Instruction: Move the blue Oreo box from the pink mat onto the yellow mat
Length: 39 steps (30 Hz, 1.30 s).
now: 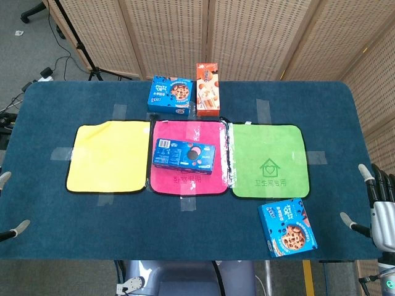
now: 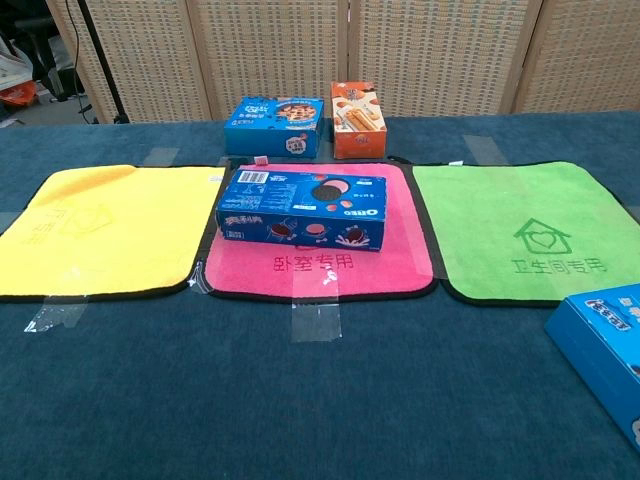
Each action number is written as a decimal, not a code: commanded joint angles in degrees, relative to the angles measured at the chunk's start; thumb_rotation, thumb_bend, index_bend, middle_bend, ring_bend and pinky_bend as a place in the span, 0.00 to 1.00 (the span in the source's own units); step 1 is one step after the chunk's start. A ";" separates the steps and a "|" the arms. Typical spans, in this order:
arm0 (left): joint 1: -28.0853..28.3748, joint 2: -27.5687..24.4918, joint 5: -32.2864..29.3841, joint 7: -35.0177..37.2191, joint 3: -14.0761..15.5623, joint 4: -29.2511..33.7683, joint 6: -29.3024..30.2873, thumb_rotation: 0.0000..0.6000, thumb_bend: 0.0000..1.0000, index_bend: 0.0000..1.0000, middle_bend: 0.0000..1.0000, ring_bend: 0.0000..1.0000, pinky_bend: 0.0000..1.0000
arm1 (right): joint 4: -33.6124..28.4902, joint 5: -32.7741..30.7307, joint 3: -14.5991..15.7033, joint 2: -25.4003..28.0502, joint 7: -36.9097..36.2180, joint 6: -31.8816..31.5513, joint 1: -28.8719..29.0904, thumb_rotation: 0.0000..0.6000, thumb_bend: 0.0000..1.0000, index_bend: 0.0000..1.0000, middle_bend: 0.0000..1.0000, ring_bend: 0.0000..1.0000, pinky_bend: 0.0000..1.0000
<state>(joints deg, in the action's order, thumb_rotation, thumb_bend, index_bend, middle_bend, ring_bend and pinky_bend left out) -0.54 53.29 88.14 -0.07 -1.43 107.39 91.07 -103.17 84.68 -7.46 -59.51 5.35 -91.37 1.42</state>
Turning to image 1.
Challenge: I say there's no robot base body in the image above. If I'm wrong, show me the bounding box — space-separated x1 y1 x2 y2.
115 260 257 296

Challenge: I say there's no white power strip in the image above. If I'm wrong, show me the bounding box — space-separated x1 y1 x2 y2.
38 67 55 83

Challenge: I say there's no yellow cloth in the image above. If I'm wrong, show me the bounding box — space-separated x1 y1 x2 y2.
65 120 151 194

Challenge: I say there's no blue cookie box large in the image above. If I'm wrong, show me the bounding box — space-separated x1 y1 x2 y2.
257 198 318 258

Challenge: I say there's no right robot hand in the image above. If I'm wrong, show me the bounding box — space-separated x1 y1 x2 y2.
339 163 395 251

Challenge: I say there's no dark blue table mat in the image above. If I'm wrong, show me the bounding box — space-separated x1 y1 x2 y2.
0 80 382 262

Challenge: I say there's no orange snack box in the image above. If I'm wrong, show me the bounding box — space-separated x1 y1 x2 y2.
196 63 222 118

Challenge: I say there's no black floor cable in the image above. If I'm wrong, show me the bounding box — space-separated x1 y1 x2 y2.
0 6 81 112

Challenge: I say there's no green cloth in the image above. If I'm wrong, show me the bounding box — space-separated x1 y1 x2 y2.
230 122 310 199

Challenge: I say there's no wicker folding screen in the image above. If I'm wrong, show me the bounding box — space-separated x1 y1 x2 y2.
43 0 395 296

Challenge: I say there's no blue cookie box small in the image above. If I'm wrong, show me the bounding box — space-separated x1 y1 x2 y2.
147 75 194 117

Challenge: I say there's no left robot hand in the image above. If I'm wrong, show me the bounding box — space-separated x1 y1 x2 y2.
0 171 31 242

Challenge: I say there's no pink cloth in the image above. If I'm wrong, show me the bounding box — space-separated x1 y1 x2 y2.
149 117 231 196

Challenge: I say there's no black office chair base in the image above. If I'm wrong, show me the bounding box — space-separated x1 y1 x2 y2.
20 0 67 39

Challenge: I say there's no black tripod stand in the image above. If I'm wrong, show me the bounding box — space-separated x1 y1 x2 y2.
54 0 133 82

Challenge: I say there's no blue Oreo cookie box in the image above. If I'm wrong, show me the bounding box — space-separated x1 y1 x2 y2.
152 138 217 176

